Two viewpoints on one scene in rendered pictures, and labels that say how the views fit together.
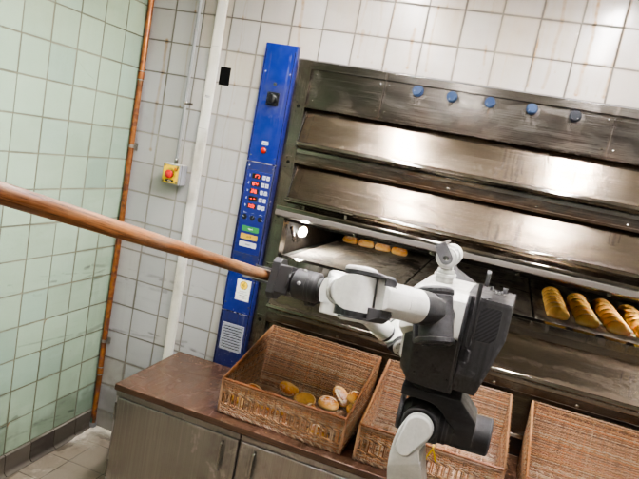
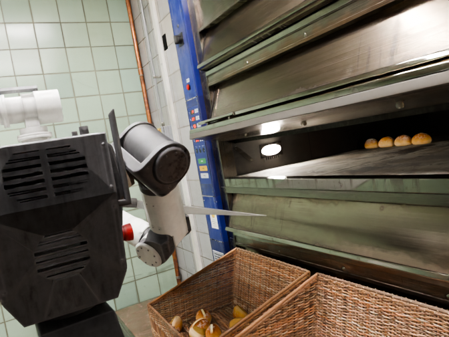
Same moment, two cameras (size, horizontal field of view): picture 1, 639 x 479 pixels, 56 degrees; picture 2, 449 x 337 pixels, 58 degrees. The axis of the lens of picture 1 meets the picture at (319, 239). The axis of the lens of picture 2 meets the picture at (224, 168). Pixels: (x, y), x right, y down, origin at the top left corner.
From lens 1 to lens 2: 1.92 m
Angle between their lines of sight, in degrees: 45
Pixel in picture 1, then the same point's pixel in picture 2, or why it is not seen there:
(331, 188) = (232, 95)
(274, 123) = (186, 59)
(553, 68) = not seen: outside the picture
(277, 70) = (176, 14)
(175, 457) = not seen: outside the picture
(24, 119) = not seen: hidden behind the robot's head
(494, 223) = (365, 47)
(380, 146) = (244, 29)
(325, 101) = (208, 15)
